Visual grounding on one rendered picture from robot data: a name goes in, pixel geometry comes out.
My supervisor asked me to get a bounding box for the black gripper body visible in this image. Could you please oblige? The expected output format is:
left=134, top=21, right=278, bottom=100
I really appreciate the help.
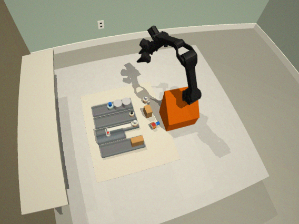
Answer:
left=141, top=40, right=158, bottom=63

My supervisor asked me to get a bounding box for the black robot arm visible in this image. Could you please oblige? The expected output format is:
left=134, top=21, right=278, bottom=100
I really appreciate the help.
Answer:
left=140, top=26, right=202, bottom=105

